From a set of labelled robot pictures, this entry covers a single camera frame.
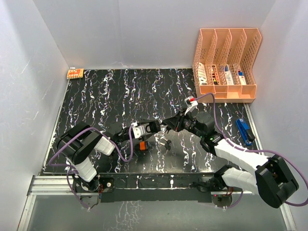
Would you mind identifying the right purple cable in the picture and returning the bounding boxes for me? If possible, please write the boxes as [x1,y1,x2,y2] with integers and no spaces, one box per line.
[192,92,308,207]

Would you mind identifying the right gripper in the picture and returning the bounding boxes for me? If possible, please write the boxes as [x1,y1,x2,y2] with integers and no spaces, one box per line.
[164,108,205,139]

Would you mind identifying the white blue tube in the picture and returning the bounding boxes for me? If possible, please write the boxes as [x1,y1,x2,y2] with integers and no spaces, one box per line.
[219,64,234,85]

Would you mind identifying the black head key set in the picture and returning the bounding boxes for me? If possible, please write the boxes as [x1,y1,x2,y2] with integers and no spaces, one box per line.
[166,126,171,134]

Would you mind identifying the small orange card box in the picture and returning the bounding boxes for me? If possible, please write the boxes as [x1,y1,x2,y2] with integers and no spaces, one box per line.
[66,68,84,79]

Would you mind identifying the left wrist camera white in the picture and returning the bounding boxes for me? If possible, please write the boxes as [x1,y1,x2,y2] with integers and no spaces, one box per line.
[131,122,146,139]

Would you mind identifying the purple cable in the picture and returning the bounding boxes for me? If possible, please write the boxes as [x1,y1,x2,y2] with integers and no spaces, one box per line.
[192,92,308,207]
[48,124,135,210]

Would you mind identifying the blue black stapler tool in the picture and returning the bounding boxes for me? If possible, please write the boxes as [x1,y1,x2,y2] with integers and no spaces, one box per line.
[236,118,255,146]

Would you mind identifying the orange black padlock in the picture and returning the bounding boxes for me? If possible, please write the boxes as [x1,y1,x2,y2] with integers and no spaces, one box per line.
[139,141,148,152]

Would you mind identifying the white box in organizer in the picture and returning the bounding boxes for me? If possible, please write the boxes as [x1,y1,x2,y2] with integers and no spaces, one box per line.
[197,62,208,86]

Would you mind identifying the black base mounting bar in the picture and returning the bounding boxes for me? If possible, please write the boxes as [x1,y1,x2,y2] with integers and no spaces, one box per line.
[96,172,244,203]

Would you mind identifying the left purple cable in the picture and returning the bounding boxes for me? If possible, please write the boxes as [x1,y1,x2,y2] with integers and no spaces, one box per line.
[48,124,135,210]

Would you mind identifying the dark markers in organizer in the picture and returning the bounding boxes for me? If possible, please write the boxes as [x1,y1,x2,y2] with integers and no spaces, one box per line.
[211,65,219,85]

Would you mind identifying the blue red white box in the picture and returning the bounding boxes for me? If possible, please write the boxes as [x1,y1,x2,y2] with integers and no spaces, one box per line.
[238,68,246,85]

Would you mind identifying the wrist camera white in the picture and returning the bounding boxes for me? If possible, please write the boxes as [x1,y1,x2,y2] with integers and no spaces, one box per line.
[184,96,198,115]
[131,122,146,139]

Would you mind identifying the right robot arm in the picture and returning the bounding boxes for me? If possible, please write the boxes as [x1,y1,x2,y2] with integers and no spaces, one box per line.
[162,112,299,208]

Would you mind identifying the black marble pattern mat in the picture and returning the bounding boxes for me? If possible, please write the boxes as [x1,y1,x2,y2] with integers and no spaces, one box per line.
[43,68,263,174]

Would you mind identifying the orange plastic file organizer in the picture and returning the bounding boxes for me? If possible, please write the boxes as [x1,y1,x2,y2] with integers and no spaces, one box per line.
[192,28,262,103]

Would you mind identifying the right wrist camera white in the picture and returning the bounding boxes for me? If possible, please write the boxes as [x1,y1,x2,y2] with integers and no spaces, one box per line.
[184,96,198,115]

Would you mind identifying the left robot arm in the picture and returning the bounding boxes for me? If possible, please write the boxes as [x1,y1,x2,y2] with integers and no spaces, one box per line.
[55,120,161,192]

